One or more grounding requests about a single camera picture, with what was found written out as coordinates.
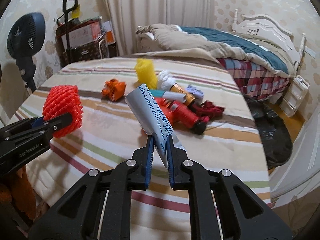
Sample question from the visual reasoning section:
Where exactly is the red foam fruit net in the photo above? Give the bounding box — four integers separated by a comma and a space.
42, 85, 83, 138

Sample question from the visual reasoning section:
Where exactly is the orange wrapper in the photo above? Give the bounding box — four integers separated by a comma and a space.
101, 79, 126, 101

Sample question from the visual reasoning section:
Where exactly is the camel milk powder packet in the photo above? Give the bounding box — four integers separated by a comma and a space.
125, 84, 184, 167

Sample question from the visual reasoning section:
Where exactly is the dark red cloth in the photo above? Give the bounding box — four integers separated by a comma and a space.
191, 100, 225, 119

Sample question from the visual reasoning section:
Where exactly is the red bottle black cap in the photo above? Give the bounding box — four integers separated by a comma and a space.
170, 101, 209, 135

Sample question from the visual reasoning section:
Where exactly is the yellow label black bottle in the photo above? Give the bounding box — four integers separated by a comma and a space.
170, 83, 196, 107

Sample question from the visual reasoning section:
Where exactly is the lilac paper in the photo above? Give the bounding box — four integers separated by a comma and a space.
186, 85, 204, 101

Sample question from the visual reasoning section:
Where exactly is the teal and white box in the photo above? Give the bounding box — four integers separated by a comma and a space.
150, 89, 184, 103

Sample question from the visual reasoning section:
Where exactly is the red orange plastic bag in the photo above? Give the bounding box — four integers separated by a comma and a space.
155, 98, 180, 125

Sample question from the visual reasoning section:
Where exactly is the black trash bag bin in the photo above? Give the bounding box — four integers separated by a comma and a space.
245, 96, 293, 170

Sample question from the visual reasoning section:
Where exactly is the white door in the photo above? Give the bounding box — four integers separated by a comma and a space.
270, 107, 319, 208

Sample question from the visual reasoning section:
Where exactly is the dark blue fan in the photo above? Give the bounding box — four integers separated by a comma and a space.
7, 12, 46, 92

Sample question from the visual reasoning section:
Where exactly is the striped beige bed sheet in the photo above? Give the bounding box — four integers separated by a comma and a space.
12, 57, 271, 239

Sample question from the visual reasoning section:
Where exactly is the yellow foam fruit net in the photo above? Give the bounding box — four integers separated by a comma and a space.
135, 58, 157, 89

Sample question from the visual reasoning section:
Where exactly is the crumpled white plastic bag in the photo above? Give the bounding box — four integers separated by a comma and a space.
157, 70, 176, 91

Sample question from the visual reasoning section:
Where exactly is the black hand trolley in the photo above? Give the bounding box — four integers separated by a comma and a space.
56, 0, 79, 64

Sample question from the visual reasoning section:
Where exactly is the plaid bed skirt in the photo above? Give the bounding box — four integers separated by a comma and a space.
217, 59, 290, 101

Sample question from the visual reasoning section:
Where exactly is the white plastic drawer unit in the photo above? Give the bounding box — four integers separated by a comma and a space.
280, 75, 310, 117

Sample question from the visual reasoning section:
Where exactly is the cream curtain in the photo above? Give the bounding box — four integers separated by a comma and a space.
104, 0, 215, 55

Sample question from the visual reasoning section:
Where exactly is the beige and teal duvet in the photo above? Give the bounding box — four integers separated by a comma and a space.
136, 23, 296, 78

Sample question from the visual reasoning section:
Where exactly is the white wooden headboard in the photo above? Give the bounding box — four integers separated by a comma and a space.
232, 9, 306, 75

